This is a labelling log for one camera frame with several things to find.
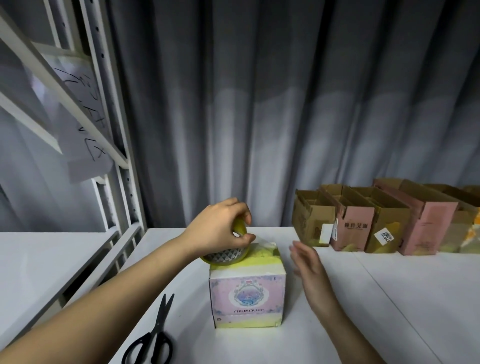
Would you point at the person's left hand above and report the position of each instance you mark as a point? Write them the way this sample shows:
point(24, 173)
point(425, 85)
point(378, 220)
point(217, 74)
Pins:
point(214, 229)

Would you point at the person's right hand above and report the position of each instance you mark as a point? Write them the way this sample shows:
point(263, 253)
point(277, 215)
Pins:
point(313, 274)

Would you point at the yellow tape roll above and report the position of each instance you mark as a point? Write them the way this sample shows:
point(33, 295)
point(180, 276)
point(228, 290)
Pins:
point(240, 225)

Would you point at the brown box with white label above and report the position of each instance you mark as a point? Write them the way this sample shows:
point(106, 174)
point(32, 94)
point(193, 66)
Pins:
point(311, 217)

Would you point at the pink lettered cardboard box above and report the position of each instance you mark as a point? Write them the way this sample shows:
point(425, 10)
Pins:
point(424, 225)
point(351, 225)

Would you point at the pink and yellow printed box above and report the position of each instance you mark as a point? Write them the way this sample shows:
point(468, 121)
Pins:
point(247, 296)

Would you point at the brown box with 7020 sticker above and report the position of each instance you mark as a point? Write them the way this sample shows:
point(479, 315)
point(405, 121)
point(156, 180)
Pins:
point(386, 225)

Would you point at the black scissors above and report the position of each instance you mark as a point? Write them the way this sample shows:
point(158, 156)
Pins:
point(154, 337)

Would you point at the small brown labelled carton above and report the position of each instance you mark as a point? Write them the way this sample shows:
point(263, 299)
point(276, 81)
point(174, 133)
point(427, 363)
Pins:
point(461, 232)

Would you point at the person's left forearm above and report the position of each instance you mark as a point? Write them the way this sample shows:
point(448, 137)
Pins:
point(90, 315)

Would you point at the person's right forearm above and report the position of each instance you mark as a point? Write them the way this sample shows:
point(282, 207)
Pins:
point(349, 334)

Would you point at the white metal shelf rack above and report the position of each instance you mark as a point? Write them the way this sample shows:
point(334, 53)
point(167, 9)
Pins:
point(116, 150)

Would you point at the handwritten paper sheet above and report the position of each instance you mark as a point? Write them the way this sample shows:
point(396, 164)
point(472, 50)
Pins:
point(79, 90)
point(86, 150)

